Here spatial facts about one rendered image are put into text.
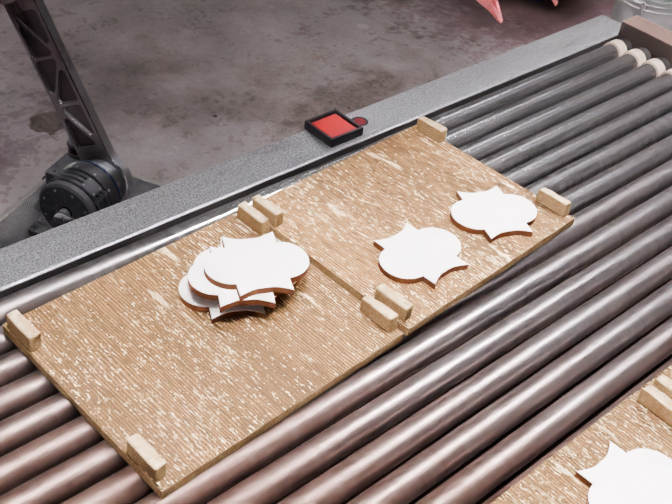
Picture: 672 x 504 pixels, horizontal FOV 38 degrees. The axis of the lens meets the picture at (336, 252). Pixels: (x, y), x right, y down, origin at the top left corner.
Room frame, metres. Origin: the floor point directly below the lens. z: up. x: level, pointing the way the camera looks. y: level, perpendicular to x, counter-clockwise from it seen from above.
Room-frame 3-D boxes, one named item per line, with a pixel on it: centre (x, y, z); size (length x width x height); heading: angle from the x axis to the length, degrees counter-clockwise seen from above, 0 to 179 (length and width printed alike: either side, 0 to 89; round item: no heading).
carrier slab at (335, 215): (1.26, -0.12, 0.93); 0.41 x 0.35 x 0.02; 139
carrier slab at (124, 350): (0.94, 0.16, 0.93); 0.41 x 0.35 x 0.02; 139
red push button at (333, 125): (1.50, 0.03, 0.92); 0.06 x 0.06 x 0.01; 46
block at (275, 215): (1.20, 0.11, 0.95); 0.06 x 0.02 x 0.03; 49
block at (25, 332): (0.88, 0.39, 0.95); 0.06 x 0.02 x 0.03; 49
